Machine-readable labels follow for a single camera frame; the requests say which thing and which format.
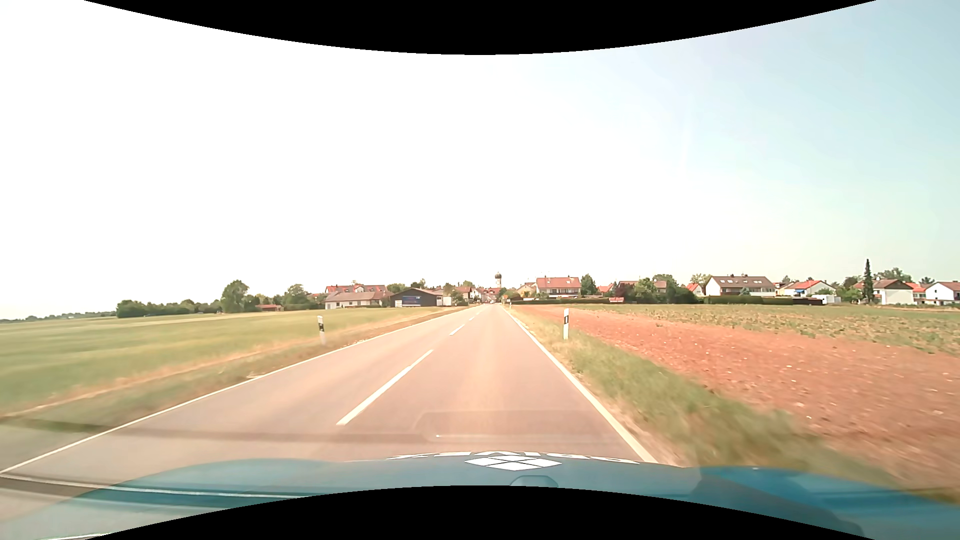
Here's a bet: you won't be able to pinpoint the grey asphalt road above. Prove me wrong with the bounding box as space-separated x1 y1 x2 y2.
0 303 660 526

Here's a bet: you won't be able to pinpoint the grass verge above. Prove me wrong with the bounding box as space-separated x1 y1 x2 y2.
507 305 901 489
0 306 475 451

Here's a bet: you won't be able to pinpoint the row of trees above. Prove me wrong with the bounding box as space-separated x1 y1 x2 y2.
114 279 325 319

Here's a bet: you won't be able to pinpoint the car's own bonnet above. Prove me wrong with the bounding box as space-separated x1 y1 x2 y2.
0 451 960 540

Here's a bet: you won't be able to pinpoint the row of houses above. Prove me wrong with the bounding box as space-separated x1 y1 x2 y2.
322 282 502 310
516 274 960 307

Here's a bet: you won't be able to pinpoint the road markings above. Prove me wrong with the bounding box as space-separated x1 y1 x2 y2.
0 303 660 475

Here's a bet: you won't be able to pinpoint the green grass field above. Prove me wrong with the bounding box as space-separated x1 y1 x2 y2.
0 306 451 414

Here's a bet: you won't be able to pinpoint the brown ploughed field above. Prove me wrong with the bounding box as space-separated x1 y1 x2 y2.
517 303 960 496

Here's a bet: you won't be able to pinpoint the dark barn building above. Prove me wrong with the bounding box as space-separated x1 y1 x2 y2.
389 287 445 309

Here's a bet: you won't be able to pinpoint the dark green hedge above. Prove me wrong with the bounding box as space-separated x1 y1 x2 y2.
510 294 826 306

